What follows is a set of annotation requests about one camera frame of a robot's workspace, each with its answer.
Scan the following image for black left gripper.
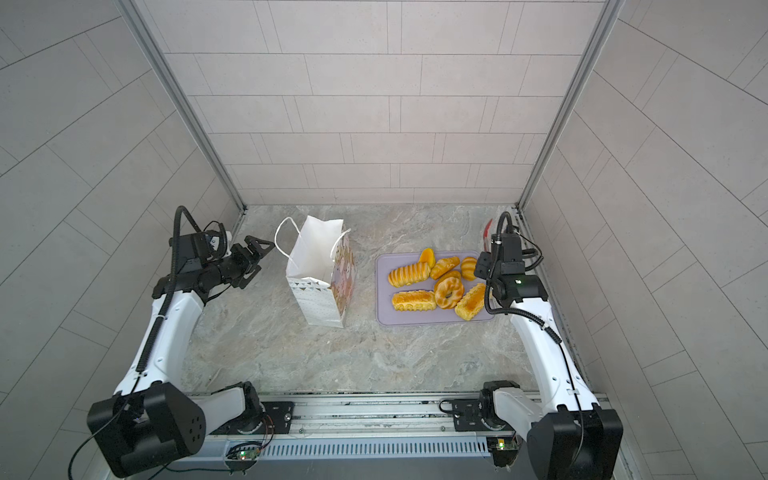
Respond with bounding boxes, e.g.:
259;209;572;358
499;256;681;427
201;236;276;287

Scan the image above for red kitchen tongs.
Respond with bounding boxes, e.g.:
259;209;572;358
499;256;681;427
482;219;494;252

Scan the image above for ring-shaped braided bread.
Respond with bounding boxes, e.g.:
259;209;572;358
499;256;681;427
434;276;464;310

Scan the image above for white cartoon paper bag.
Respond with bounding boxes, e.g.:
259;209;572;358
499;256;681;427
275;215;355;328

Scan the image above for lilac plastic tray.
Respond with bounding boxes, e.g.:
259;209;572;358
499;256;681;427
375;251;484;326

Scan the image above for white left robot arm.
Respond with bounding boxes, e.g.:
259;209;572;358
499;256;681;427
87;230;275;478

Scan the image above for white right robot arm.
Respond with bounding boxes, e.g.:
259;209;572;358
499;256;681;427
453;228;623;479

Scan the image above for short glazed bread roll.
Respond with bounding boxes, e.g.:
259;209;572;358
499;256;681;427
454;283;486;321

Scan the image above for long ridged spiral bread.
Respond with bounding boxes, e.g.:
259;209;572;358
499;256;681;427
387;262;431;288

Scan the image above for long cream-filled bread loaf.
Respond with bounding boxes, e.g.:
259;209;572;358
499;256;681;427
392;290;437;311

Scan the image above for small round striped bun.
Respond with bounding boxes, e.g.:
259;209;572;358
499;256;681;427
460;256;477;281

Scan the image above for right circuit board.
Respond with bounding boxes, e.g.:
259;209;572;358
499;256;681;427
486;436;521;468

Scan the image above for circuit board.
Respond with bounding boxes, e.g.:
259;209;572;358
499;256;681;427
486;436;521;468
225;441;263;462

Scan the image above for left circuit board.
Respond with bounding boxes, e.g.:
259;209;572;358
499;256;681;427
225;441;263;462

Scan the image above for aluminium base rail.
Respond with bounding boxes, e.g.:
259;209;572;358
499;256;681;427
171;392;513;472

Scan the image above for aluminium corner post left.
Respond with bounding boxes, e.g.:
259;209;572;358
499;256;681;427
115;0;247;214

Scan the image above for aluminium corner post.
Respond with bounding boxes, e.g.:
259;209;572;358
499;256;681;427
516;0;624;213
115;0;247;214

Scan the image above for aluminium corner post right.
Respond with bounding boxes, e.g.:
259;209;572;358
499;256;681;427
516;0;624;213

